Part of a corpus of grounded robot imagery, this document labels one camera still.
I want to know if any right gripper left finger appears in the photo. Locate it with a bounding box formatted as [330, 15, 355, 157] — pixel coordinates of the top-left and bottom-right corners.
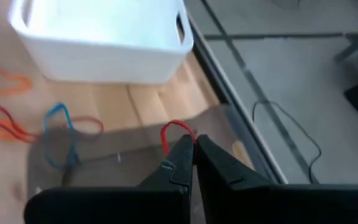
[23, 133, 196, 224]

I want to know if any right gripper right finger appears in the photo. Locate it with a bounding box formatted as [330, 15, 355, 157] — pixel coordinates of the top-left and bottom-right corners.
[196, 133, 358, 224]

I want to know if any thin dark red rubber band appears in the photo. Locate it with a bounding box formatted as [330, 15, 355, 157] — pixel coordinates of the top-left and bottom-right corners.
[68, 114, 104, 135]

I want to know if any blue rubber band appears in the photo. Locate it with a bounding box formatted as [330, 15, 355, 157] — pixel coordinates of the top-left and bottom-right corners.
[43, 101, 81, 171]

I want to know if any white plastic basket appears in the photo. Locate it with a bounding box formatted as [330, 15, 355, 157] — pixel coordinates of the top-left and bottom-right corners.
[7, 0, 195, 85]

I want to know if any grey metal stand base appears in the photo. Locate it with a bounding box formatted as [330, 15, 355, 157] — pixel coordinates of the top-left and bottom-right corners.
[334, 26, 358, 63]

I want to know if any black power cable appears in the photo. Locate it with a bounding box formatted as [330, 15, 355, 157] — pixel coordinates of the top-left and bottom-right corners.
[252, 99, 323, 184]

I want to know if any black aluminium table frame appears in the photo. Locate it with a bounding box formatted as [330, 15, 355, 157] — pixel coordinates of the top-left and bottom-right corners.
[183, 0, 289, 186]

